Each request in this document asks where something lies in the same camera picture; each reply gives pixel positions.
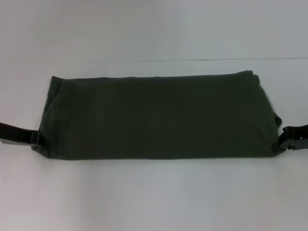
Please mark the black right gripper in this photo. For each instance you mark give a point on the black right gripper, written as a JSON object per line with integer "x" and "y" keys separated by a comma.
{"x": 300, "y": 136}

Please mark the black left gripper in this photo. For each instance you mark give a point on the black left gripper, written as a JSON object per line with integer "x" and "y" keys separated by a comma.
{"x": 14, "y": 134}

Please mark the dark green FREE t-shirt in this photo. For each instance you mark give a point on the dark green FREE t-shirt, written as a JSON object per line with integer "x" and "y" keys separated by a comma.
{"x": 154, "y": 115}

